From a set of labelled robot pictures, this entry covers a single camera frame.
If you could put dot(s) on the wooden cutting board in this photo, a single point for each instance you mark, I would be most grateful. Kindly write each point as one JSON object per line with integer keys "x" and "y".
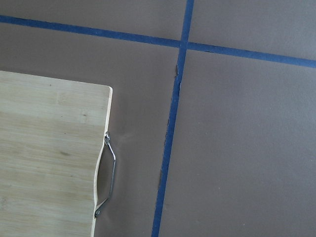
{"x": 52, "y": 134}

